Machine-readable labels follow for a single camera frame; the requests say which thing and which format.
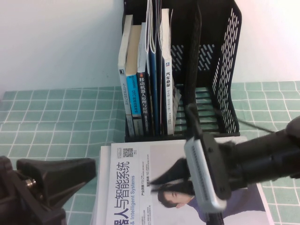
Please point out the dark navy thin booklet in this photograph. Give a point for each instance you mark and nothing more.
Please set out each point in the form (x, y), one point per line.
(159, 105)

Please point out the blue cover thin magazine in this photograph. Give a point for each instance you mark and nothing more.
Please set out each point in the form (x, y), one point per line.
(152, 82)

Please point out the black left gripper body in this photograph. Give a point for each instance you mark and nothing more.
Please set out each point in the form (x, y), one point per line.
(18, 204)

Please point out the plain white book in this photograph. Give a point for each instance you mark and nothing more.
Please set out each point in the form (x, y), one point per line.
(102, 182)

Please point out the green checked tablecloth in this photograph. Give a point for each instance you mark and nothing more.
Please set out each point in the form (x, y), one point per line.
(47, 129)

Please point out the grey spine paperback book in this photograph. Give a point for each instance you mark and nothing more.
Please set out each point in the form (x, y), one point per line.
(124, 93)

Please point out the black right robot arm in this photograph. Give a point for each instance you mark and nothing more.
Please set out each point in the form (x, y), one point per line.
(269, 152)

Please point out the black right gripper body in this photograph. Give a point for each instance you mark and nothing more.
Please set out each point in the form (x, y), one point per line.
(234, 166)

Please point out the white magazine with man portrait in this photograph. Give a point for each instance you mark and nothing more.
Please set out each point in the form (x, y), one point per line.
(131, 187)

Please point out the black mesh book holder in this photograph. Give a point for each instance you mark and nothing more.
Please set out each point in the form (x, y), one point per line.
(225, 70)

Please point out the light blue spine book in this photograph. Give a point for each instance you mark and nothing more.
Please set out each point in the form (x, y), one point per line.
(133, 98)

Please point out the white spine car book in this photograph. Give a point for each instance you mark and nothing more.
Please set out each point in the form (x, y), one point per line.
(168, 93)

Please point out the black spine robot book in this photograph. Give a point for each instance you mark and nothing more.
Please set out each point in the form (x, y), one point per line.
(143, 98)

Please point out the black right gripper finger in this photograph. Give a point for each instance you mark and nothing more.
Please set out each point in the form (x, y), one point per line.
(173, 186)
(175, 172)

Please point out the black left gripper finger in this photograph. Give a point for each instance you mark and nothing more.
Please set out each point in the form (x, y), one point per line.
(65, 173)

